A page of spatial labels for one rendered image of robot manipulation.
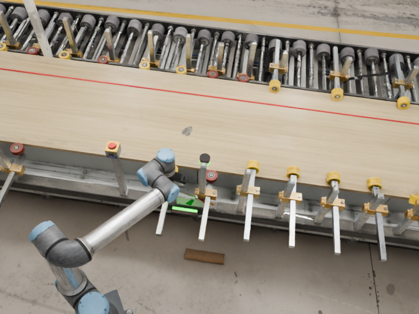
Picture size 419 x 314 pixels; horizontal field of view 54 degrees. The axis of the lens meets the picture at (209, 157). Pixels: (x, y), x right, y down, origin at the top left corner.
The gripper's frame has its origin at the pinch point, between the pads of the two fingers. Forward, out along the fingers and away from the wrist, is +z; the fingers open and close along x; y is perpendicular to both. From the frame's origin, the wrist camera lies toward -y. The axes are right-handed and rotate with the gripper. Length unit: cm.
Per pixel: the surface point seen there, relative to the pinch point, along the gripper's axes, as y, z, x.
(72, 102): 83, 7, -62
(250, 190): -45.6, 0.4, -7.6
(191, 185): -7.5, 35.4, -25.3
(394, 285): -169, 98, -1
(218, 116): -19, 7, -66
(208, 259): -26, 91, 4
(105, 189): 47, 27, -9
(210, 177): -20.5, 7.0, -16.3
